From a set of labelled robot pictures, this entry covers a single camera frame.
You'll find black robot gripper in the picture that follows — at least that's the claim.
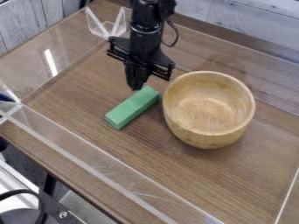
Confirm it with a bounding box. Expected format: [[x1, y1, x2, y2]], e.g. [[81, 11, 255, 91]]
[[106, 24, 175, 90]]

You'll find brown wooden bowl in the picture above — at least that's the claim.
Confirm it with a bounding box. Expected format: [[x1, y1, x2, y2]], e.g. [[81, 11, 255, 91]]
[[163, 71, 256, 149]]

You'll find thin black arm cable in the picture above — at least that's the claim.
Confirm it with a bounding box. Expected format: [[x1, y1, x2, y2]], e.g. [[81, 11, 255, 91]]
[[160, 17, 180, 48]]

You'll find grey metal base plate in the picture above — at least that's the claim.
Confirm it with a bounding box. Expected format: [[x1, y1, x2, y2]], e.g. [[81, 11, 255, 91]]
[[40, 192, 86, 224]]

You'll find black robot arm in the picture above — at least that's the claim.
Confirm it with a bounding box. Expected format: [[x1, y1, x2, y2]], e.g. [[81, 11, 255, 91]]
[[106, 0, 179, 91]]

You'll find clear acrylic front barrier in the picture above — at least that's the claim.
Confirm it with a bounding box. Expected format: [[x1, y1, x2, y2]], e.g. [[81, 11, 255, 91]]
[[0, 85, 224, 224]]

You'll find green rectangular block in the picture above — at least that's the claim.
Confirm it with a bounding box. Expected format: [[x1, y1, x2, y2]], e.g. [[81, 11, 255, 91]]
[[105, 86, 160, 130]]

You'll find clear acrylic corner bracket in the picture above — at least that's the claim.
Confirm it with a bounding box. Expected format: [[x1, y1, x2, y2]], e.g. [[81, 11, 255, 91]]
[[84, 7, 126, 40]]

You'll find black table leg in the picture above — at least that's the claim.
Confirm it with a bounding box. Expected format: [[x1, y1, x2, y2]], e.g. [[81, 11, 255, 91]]
[[42, 174, 56, 196]]

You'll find black cable loop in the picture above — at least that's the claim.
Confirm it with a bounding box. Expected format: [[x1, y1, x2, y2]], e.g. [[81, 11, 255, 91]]
[[0, 188, 48, 224]]

